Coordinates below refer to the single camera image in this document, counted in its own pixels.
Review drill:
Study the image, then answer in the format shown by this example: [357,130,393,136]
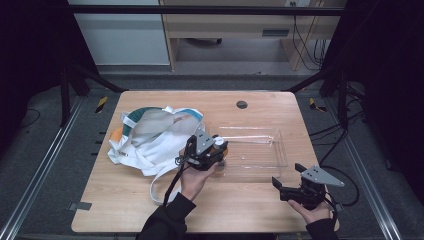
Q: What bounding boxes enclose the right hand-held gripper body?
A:
[279,164,346,211]

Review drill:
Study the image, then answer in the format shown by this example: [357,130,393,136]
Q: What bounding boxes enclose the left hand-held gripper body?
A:
[183,127,222,172]

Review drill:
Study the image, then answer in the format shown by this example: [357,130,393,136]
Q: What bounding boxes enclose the small orange white-capped bottle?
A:
[213,135,230,158]

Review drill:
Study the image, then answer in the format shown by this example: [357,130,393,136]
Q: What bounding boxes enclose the clear plastic tray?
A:
[213,125,289,180]

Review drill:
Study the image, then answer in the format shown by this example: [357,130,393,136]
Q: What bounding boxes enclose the white colour-patched tote bag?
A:
[107,105,206,206]

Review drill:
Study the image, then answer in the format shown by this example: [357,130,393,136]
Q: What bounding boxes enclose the person's right hand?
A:
[287,199,335,225]

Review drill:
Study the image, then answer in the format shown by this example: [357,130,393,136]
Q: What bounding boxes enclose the person's left hand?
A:
[179,148,220,202]

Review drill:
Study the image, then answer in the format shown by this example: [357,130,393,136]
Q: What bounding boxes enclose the yellow black striped tape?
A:
[95,96,110,114]
[308,97,328,113]

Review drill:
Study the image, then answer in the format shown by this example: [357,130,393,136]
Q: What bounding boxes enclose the light wooden desk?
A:
[159,0,348,72]

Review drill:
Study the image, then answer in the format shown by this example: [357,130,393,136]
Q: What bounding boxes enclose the grey tape strip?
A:
[67,201,93,212]

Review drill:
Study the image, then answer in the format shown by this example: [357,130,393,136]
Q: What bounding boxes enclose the white cabinet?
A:
[67,0,171,66]

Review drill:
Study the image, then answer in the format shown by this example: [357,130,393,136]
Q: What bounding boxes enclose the black floor cables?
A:
[308,82,367,165]

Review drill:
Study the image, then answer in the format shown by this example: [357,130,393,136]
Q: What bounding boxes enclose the right hand-held gripper black cable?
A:
[319,164,361,222]

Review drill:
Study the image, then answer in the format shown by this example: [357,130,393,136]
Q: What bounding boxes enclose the aluminium floor rail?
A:
[324,99,404,240]
[0,95,85,240]

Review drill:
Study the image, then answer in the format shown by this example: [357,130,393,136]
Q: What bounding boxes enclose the black frame strut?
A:
[283,65,351,131]
[59,62,130,128]

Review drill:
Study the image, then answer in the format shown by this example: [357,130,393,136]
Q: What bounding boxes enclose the black hanging desk cables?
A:
[291,15,330,71]

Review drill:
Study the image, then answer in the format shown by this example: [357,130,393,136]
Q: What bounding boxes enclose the black horizontal frame bar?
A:
[66,4,346,17]

